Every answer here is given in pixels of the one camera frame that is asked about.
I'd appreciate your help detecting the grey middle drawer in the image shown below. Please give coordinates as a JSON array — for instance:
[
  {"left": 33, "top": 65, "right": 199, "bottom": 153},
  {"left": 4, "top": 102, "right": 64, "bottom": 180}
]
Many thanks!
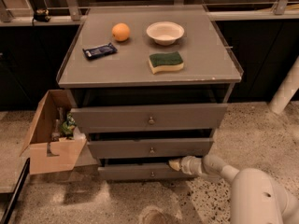
[{"left": 88, "top": 138, "right": 213, "bottom": 159}]

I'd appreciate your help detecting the grey drawer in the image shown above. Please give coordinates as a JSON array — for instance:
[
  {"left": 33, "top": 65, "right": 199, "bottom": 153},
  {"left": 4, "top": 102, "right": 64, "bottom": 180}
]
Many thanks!
[
  {"left": 98, "top": 163, "right": 193, "bottom": 181},
  {"left": 88, "top": 138, "right": 213, "bottom": 159},
  {"left": 71, "top": 104, "right": 227, "bottom": 133}
]

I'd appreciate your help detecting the white paper bowl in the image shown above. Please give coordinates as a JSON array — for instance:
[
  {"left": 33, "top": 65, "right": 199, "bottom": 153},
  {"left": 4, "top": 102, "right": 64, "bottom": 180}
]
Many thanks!
[{"left": 146, "top": 21, "right": 184, "bottom": 46}]

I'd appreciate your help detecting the green crumpled bag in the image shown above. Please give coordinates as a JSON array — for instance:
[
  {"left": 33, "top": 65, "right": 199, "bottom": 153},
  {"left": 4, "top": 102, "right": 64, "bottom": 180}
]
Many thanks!
[{"left": 61, "top": 112, "right": 77, "bottom": 137}]

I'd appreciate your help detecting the green yellow sponge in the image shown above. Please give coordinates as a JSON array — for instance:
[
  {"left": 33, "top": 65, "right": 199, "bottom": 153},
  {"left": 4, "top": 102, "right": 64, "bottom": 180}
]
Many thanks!
[{"left": 149, "top": 51, "right": 184, "bottom": 74}]

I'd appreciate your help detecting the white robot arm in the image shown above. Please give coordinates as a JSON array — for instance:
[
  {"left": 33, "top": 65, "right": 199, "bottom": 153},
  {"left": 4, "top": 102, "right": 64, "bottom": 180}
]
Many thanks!
[{"left": 169, "top": 58, "right": 299, "bottom": 224}]

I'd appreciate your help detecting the black floor bar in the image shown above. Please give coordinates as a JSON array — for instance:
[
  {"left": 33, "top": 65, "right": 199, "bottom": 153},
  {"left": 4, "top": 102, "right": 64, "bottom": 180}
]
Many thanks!
[{"left": 0, "top": 159, "right": 30, "bottom": 224}]

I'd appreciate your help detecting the blue snack bar wrapper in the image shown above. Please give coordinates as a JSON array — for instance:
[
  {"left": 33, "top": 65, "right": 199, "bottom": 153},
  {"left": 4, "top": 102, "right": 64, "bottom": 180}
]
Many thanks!
[{"left": 82, "top": 43, "right": 118, "bottom": 60}]

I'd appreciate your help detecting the orange fruit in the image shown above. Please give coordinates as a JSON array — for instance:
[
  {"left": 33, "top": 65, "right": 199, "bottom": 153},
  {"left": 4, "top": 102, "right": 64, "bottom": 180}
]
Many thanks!
[{"left": 112, "top": 23, "right": 130, "bottom": 42}]

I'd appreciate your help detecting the clear bottle in box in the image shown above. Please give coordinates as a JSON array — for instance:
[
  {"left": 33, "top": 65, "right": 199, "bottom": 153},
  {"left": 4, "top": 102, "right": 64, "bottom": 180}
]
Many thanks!
[{"left": 51, "top": 119, "right": 61, "bottom": 142}]

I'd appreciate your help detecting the black device on ledge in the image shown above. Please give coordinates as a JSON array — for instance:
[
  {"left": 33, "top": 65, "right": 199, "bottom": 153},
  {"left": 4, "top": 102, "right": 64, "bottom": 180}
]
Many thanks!
[{"left": 34, "top": 9, "right": 50, "bottom": 22}]

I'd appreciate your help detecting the brown cardboard box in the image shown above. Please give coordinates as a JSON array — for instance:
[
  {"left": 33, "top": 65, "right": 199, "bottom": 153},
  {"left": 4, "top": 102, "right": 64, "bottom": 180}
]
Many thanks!
[{"left": 20, "top": 90, "right": 86, "bottom": 175}]

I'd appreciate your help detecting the grey drawer cabinet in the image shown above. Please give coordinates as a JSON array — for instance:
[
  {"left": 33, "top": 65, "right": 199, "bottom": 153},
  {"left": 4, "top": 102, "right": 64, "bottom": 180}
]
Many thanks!
[{"left": 57, "top": 5, "right": 242, "bottom": 168}]

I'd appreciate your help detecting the grey top drawer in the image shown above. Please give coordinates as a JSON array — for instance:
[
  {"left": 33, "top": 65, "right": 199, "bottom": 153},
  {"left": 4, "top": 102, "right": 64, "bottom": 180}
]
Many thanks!
[{"left": 71, "top": 104, "right": 227, "bottom": 133}]

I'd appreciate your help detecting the grey bottom drawer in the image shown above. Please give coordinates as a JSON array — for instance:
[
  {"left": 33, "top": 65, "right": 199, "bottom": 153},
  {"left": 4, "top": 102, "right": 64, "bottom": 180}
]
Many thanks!
[{"left": 98, "top": 163, "right": 193, "bottom": 181}]

